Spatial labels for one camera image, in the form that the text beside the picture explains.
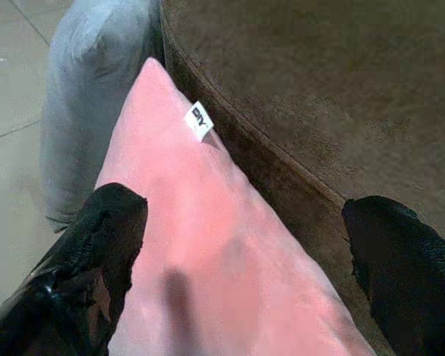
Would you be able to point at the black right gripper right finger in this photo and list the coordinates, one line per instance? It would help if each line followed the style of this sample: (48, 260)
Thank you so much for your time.
(411, 282)

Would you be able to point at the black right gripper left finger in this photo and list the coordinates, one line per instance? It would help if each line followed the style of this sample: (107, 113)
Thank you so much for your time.
(70, 267)

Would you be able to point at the pink velvet pillow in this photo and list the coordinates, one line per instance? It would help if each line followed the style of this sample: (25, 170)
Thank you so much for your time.
(215, 241)

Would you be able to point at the grey pillow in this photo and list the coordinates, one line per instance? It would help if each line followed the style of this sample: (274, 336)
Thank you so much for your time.
(89, 92)

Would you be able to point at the brown velvet sofa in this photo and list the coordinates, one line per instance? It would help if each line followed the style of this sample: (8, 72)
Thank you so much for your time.
(337, 104)

